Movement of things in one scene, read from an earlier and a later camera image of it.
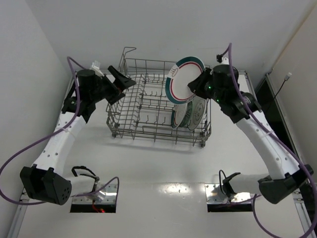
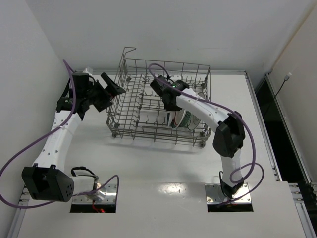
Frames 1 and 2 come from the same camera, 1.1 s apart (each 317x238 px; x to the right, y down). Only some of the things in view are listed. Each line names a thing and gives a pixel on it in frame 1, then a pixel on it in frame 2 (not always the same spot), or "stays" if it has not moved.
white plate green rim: [184, 72] -> [170, 116]
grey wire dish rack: [141, 106] stays
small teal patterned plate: [188, 115] stays
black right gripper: [200, 84] -> [172, 105]
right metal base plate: [214, 195] stays
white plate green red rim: [178, 114] stays
